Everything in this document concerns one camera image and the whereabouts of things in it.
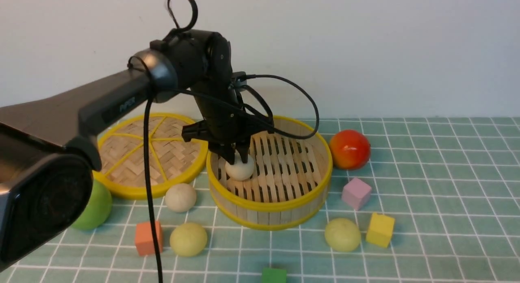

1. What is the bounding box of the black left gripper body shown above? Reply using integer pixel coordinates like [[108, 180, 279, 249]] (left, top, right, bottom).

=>
[[181, 80, 273, 146]]

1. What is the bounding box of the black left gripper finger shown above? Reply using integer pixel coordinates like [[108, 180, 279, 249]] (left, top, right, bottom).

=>
[[208, 143, 235, 165], [236, 141, 249, 164]]

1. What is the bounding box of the white bun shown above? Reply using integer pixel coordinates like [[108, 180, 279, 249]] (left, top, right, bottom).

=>
[[225, 152, 255, 181], [164, 183, 197, 213]]

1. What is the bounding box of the yellow-green bun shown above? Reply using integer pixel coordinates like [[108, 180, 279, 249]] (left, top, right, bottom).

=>
[[170, 222, 208, 257], [324, 218, 362, 252]]

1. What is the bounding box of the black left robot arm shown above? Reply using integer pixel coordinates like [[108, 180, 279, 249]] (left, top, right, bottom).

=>
[[0, 28, 273, 270]]

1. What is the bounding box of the yellow bamboo steamer tray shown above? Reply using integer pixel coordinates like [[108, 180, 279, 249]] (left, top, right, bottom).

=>
[[206, 132, 333, 231]]

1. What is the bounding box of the red orange tomato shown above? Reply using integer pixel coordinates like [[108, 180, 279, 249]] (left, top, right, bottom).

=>
[[329, 130, 371, 170]]

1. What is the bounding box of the pink cube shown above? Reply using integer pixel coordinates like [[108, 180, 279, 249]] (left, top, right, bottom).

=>
[[341, 178, 372, 211]]

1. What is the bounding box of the orange cube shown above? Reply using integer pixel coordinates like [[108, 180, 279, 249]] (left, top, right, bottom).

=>
[[134, 220, 163, 257]]

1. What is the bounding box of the green cube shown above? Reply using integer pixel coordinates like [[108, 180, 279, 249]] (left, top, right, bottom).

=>
[[261, 268, 287, 283]]

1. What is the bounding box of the green apple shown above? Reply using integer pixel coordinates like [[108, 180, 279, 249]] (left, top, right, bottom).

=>
[[71, 181, 112, 231]]

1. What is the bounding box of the yellow cube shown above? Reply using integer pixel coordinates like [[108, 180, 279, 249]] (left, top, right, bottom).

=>
[[366, 212, 395, 248]]

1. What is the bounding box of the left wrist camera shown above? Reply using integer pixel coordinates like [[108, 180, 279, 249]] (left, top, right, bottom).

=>
[[230, 71, 247, 92]]

